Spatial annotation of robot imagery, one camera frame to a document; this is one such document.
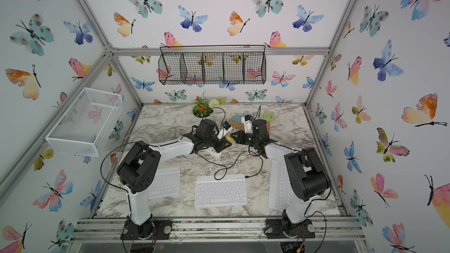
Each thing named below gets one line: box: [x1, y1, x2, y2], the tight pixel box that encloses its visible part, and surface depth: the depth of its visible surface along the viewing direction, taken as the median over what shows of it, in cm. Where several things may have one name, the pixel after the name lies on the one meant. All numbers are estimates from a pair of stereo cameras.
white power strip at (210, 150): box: [198, 146, 223, 158], surface depth 97 cm
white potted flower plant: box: [191, 89, 228, 118], surface depth 101 cm
